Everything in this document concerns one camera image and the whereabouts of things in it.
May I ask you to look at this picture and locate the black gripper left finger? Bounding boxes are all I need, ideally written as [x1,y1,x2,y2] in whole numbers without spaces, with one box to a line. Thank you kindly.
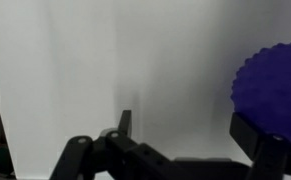
[49,109,177,180]

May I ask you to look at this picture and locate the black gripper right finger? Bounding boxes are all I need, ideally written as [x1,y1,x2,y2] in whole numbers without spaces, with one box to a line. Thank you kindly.
[229,112,291,180]

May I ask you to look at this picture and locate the purple bumpy ball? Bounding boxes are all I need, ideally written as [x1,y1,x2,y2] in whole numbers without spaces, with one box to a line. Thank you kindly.
[230,40,291,148]

